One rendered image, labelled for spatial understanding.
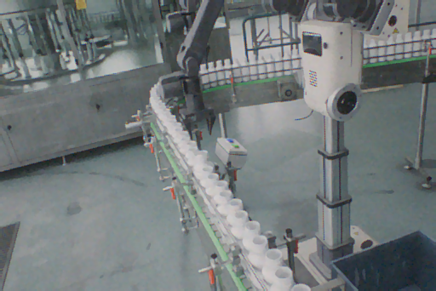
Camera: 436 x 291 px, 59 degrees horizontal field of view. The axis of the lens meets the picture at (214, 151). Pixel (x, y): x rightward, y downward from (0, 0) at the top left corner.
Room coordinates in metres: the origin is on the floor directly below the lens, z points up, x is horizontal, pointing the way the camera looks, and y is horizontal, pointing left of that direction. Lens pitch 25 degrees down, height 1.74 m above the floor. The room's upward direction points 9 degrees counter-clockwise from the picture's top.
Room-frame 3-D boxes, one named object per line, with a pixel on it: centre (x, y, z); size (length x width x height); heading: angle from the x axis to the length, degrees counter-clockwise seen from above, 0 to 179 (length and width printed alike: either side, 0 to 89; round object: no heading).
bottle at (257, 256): (0.71, -0.07, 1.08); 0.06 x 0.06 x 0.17
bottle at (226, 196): (0.93, -0.01, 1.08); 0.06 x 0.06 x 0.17
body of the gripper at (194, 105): (1.17, 0.04, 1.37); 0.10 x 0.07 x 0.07; 104
